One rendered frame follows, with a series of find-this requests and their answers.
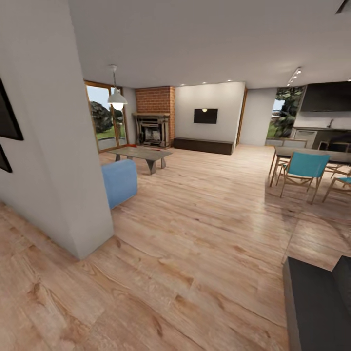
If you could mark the sofa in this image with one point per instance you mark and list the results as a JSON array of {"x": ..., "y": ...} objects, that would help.
[{"x": 120, "y": 179}]

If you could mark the breakfast table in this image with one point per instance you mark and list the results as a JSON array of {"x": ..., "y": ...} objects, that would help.
[{"x": 285, "y": 152}]

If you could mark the room light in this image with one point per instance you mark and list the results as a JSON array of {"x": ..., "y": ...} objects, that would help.
[{"x": 116, "y": 97}]

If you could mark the stairs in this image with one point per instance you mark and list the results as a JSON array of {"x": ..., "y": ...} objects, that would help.
[{"x": 316, "y": 267}]

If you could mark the fixed window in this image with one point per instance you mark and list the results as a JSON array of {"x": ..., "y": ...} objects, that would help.
[{"x": 286, "y": 104}]

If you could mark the coffee table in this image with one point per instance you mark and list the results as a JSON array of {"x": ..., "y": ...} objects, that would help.
[{"x": 150, "y": 155}]

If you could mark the wall mounted tv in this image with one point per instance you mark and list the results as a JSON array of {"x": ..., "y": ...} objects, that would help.
[{"x": 205, "y": 115}]

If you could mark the wood fireplace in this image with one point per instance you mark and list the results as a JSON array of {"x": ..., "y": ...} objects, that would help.
[{"x": 152, "y": 131}]

